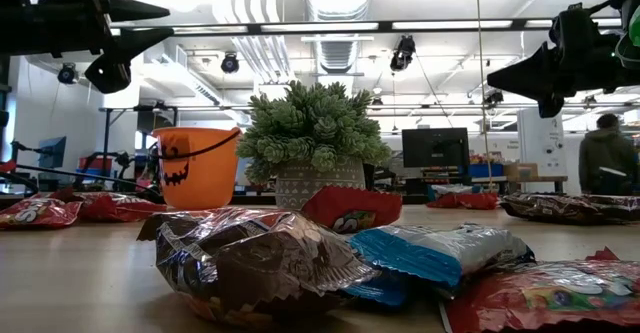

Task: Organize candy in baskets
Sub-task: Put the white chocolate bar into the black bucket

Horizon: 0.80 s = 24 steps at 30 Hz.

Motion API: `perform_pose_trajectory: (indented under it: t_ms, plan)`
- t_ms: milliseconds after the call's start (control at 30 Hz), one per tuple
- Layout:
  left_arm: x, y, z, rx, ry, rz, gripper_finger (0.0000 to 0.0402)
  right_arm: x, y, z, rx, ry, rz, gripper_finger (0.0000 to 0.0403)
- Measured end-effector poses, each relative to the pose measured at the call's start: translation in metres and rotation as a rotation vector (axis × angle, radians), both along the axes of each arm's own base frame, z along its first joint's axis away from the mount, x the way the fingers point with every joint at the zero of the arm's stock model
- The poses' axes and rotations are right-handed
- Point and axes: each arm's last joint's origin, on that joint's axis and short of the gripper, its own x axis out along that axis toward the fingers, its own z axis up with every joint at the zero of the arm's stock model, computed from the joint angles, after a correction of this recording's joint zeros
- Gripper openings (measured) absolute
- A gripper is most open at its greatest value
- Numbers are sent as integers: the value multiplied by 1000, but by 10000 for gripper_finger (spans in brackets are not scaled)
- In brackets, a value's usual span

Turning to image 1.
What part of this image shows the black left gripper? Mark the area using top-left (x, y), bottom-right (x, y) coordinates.
top-left (0, 0), bottom-right (175, 94)

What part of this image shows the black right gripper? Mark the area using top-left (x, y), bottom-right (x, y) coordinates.
top-left (486, 0), bottom-right (640, 120)

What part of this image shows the blue white Hershey's bar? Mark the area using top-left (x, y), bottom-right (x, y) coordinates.
top-left (348, 222), bottom-right (536, 300)
top-left (430, 183), bottom-right (475, 197)
top-left (342, 271), bottom-right (412, 308)

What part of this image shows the white pillar cabinet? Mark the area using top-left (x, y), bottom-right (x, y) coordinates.
top-left (517, 107), bottom-right (569, 194)

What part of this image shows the cardboard box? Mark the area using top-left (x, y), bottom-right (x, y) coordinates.
top-left (503, 162), bottom-right (539, 178)

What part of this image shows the wooden background table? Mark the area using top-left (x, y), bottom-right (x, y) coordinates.
top-left (469, 175), bottom-right (569, 194)

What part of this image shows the person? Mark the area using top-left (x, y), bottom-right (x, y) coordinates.
top-left (578, 113), bottom-right (640, 197)

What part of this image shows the blue storage bin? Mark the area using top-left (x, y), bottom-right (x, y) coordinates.
top-left (468, 162), bottom-right (505, 178)

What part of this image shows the black computer monitor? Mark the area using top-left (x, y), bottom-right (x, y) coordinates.
top-left (401, 127), bottom-right (471, 170)

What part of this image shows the red storage bin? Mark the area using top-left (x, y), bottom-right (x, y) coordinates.
top-left (78, 156), bottom-right (114, 174)

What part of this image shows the blue-lit monitor screen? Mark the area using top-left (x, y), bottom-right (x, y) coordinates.
top-left (37, 136), bottom-right (68, 170)

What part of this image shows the orange pumpkin face bucket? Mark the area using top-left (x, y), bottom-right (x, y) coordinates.
top-left (152, 126), bottom-right (242, 211)

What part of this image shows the artificial succulent in grey pot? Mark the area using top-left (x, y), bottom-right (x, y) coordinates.
top-left (234, 80), bottom-right (394, 212)

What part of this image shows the thin hanging cord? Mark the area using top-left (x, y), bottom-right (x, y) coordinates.
top-left (473, 0), bottom-right (494, 194)

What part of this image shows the black metal stand frame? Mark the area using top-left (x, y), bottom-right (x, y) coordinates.
top-left (98, 105), bottom-right (179, 194)

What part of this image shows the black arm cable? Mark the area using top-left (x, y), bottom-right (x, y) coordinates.
top-left (0, 161), bottom-right (166, 202)

